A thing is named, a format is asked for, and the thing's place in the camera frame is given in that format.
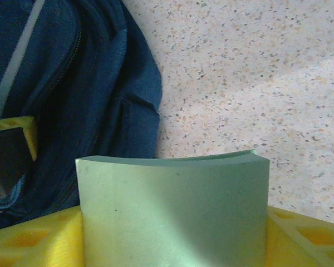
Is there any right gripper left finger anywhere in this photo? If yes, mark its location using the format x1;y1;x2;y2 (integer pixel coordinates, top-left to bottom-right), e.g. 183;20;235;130
0;206;86;267

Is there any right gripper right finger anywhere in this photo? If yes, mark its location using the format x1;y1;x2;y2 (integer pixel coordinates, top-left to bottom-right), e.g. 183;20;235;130
267;205;334;267

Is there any navy blue student backpack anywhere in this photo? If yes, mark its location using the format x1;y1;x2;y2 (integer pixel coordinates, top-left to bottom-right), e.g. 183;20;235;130
0;0;163;233

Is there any green sticky note pad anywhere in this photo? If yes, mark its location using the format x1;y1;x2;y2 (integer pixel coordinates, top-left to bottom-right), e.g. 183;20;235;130
75;149;269;267

